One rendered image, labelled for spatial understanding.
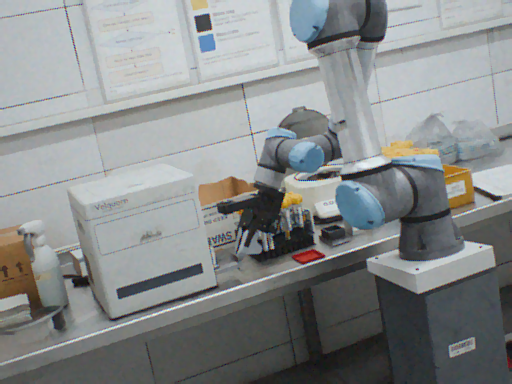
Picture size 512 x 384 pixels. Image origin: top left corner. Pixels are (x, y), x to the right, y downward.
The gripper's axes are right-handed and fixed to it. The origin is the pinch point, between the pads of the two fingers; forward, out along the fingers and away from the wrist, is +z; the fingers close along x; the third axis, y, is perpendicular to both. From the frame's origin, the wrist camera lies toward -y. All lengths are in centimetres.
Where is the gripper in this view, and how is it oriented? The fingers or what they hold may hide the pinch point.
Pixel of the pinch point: (237, 257)
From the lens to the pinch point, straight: 190.6
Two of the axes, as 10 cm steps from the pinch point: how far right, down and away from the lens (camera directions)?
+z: -2.9, 9.6, 0.2
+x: -3.8, -1.4, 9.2
